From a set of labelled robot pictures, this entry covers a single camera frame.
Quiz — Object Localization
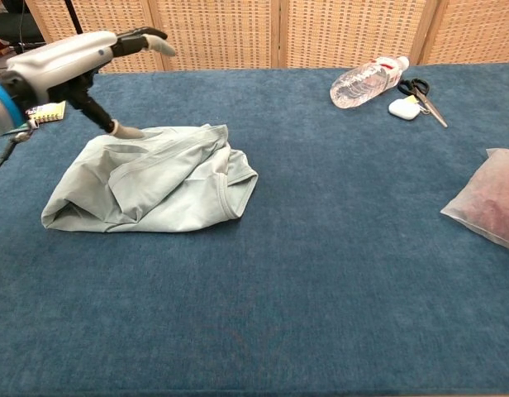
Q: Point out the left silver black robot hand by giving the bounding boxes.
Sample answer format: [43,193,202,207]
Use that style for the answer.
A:
[6,26,177,140]

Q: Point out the black office chair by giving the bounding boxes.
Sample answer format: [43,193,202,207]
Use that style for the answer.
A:
[0,0,53,55]

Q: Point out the brown spiral notebook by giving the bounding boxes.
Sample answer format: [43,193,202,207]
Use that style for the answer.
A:
[29,101,68,124]

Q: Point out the blue table mat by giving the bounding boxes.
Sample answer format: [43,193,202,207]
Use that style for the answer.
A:
[0,61,509,397]

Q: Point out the frosted bag with red garment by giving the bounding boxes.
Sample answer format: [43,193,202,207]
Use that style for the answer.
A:
[439,147,509,253]

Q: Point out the black-handled scissors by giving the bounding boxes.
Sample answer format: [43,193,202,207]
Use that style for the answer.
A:
[397,77,449,128]

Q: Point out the light green t-shirt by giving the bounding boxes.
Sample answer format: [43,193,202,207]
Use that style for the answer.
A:
[40,123,259,233]

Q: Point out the wooden rattan folding screen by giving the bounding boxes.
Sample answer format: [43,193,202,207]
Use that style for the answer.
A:
[25,0,509,75]

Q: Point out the clear plastic water bottle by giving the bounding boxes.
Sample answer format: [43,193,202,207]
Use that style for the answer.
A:
[329,56,411,109]

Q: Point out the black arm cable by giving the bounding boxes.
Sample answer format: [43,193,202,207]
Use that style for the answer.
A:
[0,126,35,175]

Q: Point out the white earbuds case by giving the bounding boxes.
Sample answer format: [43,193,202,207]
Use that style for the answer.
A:
[388,98,420,121]

